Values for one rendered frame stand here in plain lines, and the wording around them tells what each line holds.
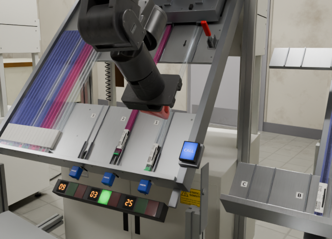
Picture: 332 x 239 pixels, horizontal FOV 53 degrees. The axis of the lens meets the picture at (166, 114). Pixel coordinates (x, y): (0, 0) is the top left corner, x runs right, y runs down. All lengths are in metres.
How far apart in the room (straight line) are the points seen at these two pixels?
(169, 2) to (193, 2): 0.08
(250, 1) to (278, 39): 3.00
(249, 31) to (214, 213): 0.64
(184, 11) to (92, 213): 0.87
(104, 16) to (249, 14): 0.83
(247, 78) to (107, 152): 0.58
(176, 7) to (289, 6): 3.16
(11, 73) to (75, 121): 4.34
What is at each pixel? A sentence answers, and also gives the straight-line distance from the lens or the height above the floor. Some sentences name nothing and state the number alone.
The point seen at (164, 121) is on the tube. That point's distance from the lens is 0.91.
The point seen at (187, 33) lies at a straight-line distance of 1.13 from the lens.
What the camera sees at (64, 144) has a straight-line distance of 1.06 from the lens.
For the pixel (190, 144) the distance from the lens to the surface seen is 0.81.
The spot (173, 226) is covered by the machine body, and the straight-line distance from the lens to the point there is 1.28.
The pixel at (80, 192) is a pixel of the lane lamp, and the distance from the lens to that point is 0.96.
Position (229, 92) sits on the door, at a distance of 4.46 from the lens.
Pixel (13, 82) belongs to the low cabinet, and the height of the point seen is 0.53.
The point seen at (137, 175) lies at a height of 0.72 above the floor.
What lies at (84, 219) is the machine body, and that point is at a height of 0.33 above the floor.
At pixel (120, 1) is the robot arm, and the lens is 0.49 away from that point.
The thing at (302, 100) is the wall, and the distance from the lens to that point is 4.19.
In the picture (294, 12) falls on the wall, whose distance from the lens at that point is 4.21.
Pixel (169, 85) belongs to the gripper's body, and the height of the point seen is 0.97.
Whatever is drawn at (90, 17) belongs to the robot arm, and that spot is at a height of 1.08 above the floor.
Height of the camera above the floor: 1.04
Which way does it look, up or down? 11 degrees down
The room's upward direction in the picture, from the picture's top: straight up
